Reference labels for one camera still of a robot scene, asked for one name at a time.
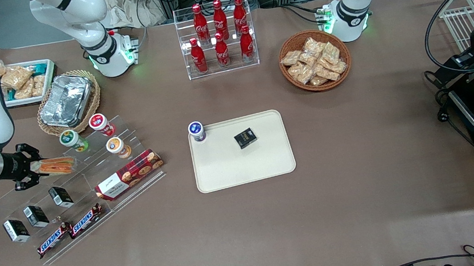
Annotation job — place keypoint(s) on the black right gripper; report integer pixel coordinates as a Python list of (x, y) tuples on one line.
[(14, 166)]

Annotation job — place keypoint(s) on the triangle sandwich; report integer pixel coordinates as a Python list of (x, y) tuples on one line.
[(55, 166)]

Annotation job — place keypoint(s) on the beige plastic tray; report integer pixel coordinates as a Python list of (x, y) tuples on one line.
[(245, 163)]

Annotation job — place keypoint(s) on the small black white box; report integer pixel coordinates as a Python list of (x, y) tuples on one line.
[(36, 216), (61, 196), (16, 231)]

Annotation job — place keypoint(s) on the green lid yogurt cup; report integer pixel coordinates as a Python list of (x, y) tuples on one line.
[(72, 139)]

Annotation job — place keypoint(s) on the clear acrylic stepped display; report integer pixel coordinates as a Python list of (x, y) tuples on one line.
[(86, 181)]

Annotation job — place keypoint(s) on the silver foil container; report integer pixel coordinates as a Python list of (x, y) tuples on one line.
[(66, 101)]

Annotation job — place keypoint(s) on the clear packet of rice snack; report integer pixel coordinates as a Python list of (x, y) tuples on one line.
[(24, 91), (16, 77), (38, 85)]

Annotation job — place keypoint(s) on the snickers chocolate bar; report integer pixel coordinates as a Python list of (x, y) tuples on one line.
[(53, 241), (85, 221)]

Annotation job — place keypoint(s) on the red lid yogurt cup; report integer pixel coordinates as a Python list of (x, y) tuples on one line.
[(101, 124)]

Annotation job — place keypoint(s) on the oval light wicker basket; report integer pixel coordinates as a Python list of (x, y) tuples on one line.
[(93, 105)]

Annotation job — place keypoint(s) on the orange lid yogurt cup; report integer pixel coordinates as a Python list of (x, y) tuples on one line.
[(117, 147)]

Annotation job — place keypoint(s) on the white rectangular bin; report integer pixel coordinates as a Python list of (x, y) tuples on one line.
[(51, 78)]

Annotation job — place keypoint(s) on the red cookie box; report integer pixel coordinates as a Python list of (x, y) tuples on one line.
[(130, 174)]

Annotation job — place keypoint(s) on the clear packet of crackers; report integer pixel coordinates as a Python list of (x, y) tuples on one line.
[(331, 53), (339, 67), (308, 59), (318, 81), (312, 45), (291, 58), (327, 72), (300, 73)]

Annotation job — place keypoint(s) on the round brown wicker basket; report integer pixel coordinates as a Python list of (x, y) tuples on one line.
[(291, 77)]

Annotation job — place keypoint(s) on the blue lid yogurt cup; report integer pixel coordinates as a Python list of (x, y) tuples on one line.
[(197, 131)]

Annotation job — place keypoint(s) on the white crumpled cloth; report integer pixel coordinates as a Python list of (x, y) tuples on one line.
[(129, 9)]

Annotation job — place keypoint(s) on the red cola bottle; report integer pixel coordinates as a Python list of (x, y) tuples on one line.
[(198, 57), (246, 45), (222, 52), (240, 14), (220, 19), (200, 23)]

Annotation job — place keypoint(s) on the clear acrylic bottle rack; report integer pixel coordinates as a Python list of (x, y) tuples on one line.
[(223, 70)]

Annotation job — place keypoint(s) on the black box with gold print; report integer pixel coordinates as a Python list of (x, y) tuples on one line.
[(245, 138)]

